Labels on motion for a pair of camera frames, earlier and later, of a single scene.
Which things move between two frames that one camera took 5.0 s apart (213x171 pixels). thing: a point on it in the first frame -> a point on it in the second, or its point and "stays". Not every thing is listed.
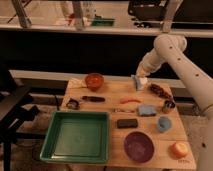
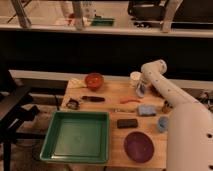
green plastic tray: x=77 y=137 stays
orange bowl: x=94 y=81 stays
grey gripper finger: x=137 y=84 -> x=140 y=89
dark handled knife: x=94 y=98 stays
